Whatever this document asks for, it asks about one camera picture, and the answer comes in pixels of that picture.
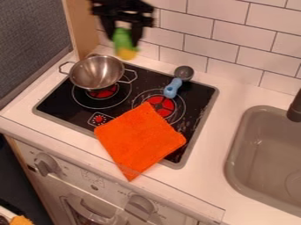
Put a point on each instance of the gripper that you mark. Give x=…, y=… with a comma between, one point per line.
x=121, y=11

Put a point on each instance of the toy corn with green husk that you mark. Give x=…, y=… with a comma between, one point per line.
x=124, y=44

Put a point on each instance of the silver pot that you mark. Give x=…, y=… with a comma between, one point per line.
x=97, y=71

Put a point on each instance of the toy stove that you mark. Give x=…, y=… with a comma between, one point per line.
x=117, y=99

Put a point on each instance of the orange cloth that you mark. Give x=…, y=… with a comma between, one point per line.
x=139, y=139

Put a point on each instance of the tap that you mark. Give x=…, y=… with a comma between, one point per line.
x=294, y=108

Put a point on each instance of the toy sink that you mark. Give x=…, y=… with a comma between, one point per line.
x=266, y=159

